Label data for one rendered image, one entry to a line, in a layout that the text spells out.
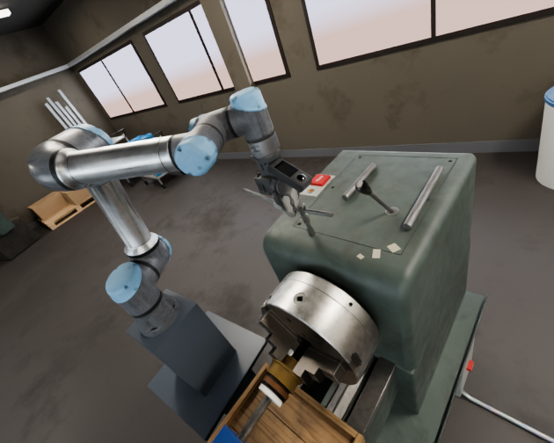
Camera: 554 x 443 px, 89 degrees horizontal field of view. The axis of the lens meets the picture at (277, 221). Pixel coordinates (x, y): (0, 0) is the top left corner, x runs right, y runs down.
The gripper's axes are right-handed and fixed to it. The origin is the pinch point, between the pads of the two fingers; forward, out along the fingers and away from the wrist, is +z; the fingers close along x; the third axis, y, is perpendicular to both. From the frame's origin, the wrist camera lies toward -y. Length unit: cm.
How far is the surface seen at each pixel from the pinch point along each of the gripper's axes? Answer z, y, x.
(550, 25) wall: 27, -31, -274
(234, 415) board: 44, 4, 48
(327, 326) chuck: 12.2, -21.3, 21.1
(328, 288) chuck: 10.0, -17.1, 13.2
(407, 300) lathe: 12.4, -33.8, 6.7
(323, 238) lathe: 7.4, -7.9, 0.2
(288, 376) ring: 22.0, -15.0, 33.2
